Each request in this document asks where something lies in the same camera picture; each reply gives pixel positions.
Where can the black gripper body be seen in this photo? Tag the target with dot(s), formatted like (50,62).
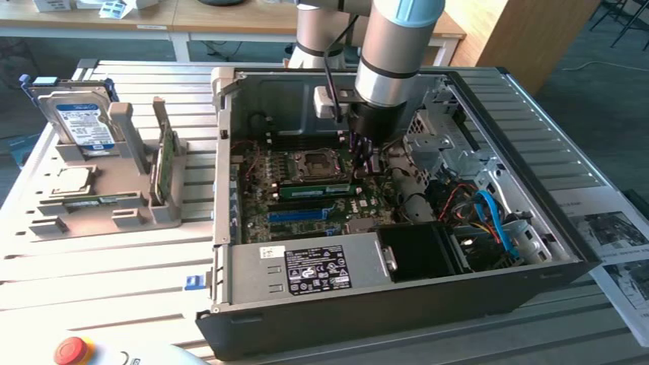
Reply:
(378,119)

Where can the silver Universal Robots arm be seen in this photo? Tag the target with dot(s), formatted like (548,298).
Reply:
(386,49)

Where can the green RAM stick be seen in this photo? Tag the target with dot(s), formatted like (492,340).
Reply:
(315,191)

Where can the CPU socket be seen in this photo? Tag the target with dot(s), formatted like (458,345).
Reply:
(316,165)

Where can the metal disk bay cage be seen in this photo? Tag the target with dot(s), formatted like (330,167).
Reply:
(456,152)

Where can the blue expansion slot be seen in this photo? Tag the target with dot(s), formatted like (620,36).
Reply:
(296,216)

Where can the green motherboard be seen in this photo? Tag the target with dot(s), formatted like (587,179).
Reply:
(304,224)

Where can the grey power supply unit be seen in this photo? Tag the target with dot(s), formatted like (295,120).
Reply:
(310,270)

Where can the wooden cabinet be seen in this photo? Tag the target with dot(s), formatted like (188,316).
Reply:
(527,38)

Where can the green graphics card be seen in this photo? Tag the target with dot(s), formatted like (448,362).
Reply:
(163,159)

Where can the black open PC case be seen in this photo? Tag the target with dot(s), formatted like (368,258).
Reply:
(386,319)

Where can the grey parts rack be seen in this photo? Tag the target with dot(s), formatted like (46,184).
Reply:
(127,163)

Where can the blue plastic clip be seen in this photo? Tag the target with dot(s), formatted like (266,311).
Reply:
(195,283)

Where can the printed instruction paper sheet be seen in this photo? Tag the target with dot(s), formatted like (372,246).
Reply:
(608,224)
(630,292)

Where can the black chair legs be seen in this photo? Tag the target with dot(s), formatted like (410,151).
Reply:
(622,19)

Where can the hard disk blue label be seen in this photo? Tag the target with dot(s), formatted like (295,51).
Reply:
(82,121)

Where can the silver CPU chip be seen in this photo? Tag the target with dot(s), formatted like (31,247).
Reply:
(74,180)

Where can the white box blue print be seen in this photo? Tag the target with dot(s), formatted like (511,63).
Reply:
(111,8)

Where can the blue book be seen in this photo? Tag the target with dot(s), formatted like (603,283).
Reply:
(21,150)

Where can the white teach pendant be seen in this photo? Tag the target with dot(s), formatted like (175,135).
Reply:
(153,357)

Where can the red emergency stop button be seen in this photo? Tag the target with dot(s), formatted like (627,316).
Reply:
(74,350)

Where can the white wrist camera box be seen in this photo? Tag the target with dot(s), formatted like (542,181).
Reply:
(326,102)

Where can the wooden desk white frame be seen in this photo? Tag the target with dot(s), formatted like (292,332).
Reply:
(228,21)

